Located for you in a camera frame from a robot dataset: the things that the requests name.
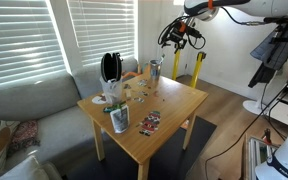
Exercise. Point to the clear plastic pitcher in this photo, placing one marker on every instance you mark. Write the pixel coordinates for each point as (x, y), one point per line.
(112, 91)

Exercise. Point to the yellow post right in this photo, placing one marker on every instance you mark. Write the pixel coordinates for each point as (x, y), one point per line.
(200, 57)

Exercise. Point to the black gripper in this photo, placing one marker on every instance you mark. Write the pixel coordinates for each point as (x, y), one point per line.
(180, 33)

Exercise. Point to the wooden table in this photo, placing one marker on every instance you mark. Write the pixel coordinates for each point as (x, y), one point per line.
(175, 102)

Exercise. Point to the orange plush squid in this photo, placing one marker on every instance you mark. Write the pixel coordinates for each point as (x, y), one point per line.
(140, 70)

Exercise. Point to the silver metal cup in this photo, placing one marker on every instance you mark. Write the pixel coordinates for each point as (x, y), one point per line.
(155, 69)

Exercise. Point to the yellow post left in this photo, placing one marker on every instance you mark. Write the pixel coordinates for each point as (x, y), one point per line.
(175, 64)

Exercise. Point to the dark hanging clothes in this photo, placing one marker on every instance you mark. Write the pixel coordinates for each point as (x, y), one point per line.
(273, 53)

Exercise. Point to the colourful sticker sheet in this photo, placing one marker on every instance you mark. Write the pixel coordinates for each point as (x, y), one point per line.
(150, 123)

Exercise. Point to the grey sofa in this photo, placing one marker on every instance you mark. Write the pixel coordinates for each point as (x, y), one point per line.
(64, 131)

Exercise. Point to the floral cloth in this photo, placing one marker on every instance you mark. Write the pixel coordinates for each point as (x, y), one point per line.
(26, 135)

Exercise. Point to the black case in pitcher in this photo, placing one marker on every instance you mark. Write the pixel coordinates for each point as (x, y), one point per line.
(111, 67)

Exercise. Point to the dark blue rug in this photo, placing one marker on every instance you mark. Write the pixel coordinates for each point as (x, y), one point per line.
(170, 162)

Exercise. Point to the round white sticker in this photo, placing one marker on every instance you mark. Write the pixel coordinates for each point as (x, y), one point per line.
(99, 99)

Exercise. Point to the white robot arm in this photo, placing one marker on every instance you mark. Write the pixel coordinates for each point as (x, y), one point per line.
(206, 10)

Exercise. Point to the yellow post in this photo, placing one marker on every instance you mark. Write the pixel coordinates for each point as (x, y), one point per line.
(175, 64)
(200, 57)

